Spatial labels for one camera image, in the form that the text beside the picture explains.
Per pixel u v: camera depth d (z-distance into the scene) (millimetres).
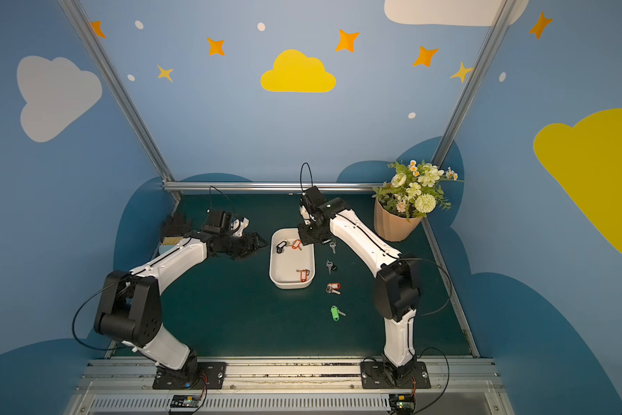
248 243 799
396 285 489
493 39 737
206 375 735
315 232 748
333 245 1050
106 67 786
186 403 718
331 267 984
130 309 453
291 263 1011
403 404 728
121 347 498
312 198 689
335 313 869
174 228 1074
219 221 733
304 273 962
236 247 790
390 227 962
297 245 1044
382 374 663
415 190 831
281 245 1042
